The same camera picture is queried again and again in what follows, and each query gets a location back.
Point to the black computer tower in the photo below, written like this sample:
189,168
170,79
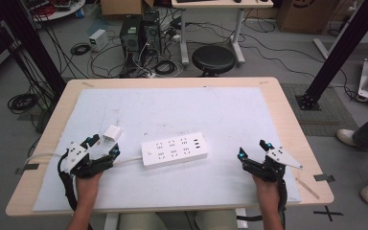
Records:
131,35
152,32

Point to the black tape piece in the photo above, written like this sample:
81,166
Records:
324,178
28,167

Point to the white power strip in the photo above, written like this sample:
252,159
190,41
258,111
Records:
174,149

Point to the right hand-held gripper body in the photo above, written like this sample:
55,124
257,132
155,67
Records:
281,156

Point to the round white table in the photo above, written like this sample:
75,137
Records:
59,11

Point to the white charger adapter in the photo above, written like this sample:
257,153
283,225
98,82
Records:
112,133

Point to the white foam mat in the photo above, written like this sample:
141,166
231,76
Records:
179,108

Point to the white power supply box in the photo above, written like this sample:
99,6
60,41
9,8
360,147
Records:
98,39

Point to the large brown cardboard box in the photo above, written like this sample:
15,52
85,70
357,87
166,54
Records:
306,16

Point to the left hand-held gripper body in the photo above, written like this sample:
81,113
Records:
78,156

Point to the thin wooden stick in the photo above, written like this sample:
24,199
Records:
307,188

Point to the black tape cross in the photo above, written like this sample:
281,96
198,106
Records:
328,213

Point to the black round stool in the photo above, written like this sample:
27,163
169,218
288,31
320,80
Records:
213,59

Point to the dark floor mat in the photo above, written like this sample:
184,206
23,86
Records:
329,115

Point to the black metal pillar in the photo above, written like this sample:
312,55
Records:
338,57
35,44

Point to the person's left hand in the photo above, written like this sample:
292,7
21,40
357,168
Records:
87,188

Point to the person's right hand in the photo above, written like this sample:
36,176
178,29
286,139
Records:
266,191

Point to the white desk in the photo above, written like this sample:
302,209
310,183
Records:
223,4

